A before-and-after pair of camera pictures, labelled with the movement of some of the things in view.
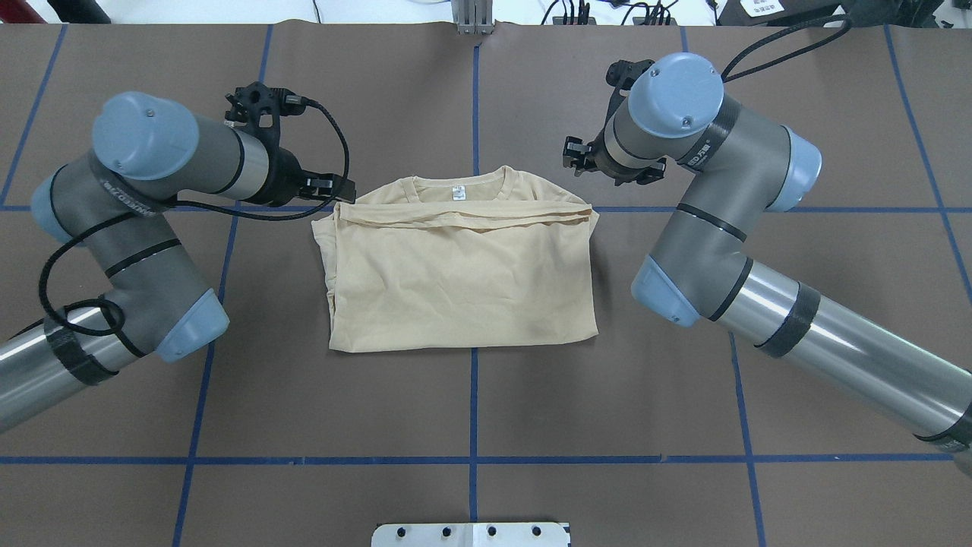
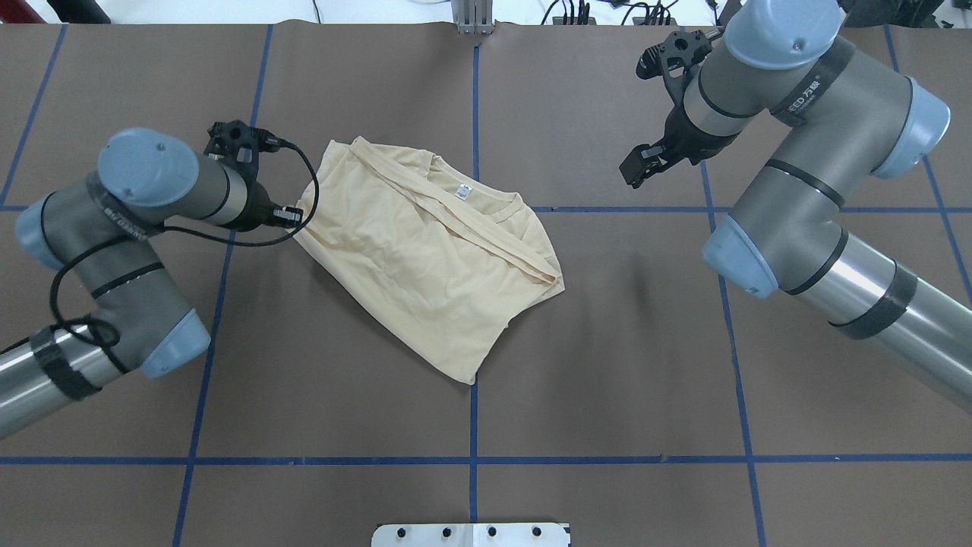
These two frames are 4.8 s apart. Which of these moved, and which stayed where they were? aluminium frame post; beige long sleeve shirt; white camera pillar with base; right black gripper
Moved: beige long sleeve shirt; right black gripper
Stayed: white camera pillar with base; aluminium frame post
